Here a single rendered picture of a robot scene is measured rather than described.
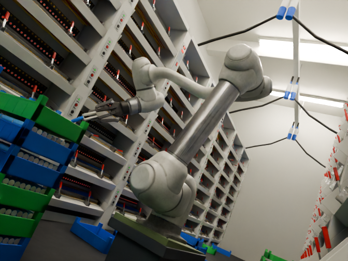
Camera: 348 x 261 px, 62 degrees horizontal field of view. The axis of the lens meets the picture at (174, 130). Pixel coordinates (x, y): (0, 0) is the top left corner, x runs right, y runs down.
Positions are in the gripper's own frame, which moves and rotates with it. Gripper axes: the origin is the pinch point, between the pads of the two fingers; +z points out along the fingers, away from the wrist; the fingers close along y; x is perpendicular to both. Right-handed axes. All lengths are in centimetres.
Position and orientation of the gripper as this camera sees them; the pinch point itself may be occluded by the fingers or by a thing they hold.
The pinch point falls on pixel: (89, 116)
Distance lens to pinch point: 150.8
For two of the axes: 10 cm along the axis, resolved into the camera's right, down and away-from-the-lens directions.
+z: -8.7, 2.5, -4.2
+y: -3.2, -9.4, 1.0
